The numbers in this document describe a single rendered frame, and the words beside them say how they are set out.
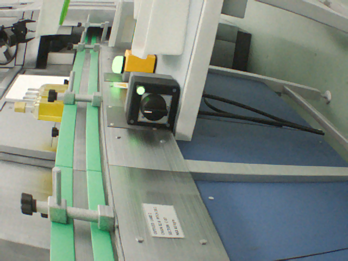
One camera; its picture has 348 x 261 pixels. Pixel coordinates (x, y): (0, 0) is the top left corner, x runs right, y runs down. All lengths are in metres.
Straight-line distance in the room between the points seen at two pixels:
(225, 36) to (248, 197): 1.86
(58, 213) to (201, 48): 0.40
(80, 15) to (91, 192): 1.82
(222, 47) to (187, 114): 1.69
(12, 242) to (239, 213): 0.54
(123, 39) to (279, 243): 1.14
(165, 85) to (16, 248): 0.51
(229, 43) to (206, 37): 1.74
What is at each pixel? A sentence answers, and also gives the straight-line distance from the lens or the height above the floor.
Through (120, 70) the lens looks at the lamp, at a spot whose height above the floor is 0.83.
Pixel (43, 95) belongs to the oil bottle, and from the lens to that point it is 1.35.
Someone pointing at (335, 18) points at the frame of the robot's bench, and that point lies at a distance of 0.90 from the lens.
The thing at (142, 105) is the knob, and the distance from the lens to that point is 0.79.
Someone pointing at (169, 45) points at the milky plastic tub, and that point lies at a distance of 0.83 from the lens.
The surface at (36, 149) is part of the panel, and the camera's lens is 1.33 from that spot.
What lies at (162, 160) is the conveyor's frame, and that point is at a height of 0.79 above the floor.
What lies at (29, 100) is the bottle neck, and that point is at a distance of 1.37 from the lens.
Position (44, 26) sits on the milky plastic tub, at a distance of 1.29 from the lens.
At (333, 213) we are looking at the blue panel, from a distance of 0.71.
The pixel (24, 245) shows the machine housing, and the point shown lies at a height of 1.06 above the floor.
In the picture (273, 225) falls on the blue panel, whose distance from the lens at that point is 0.62.
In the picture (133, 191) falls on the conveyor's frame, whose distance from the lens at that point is 0.60.
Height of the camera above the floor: 0.94
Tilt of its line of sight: 13 degrees down
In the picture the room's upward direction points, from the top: 84 degrees counter-clockwise
